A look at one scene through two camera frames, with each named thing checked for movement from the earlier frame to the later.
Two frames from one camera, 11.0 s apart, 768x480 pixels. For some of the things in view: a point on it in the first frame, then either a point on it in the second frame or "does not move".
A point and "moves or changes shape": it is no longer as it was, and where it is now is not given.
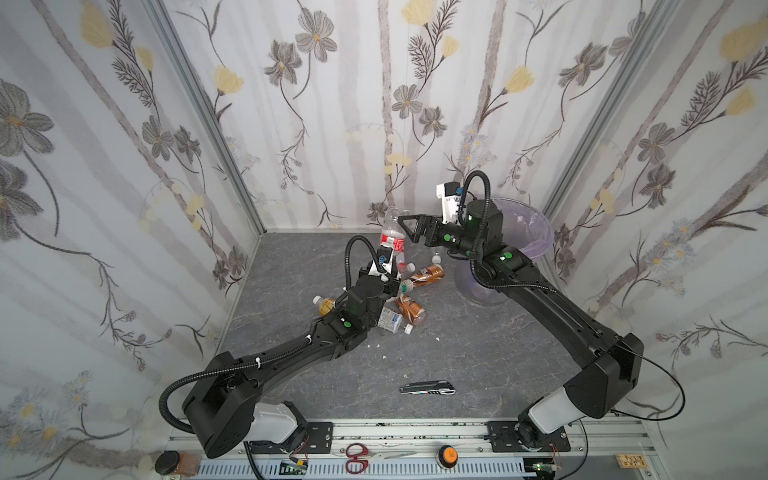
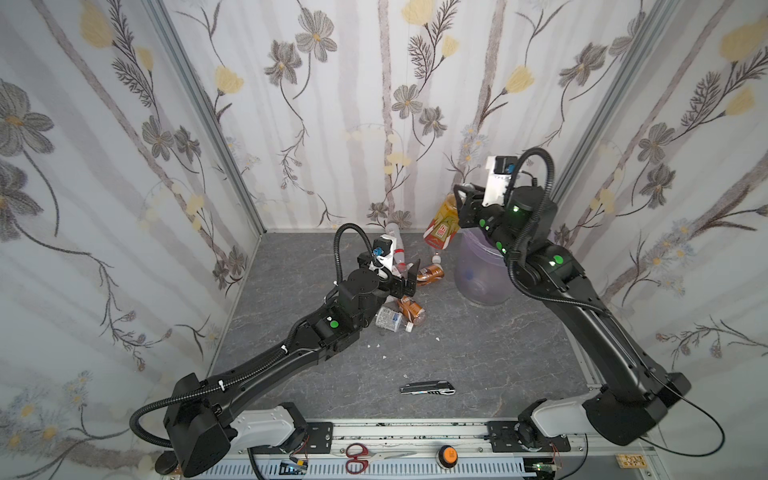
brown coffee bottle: [413, 311] does not move
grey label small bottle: [391, 320] does not move
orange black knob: [447, 457] does not move
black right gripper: [432, 231] → [466, 207]
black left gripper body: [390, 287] → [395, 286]
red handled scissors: [358, 465] does not move
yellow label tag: [633, 461] does not move
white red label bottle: [393, 235] moves or changes shape
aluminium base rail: [450, 449] does not move
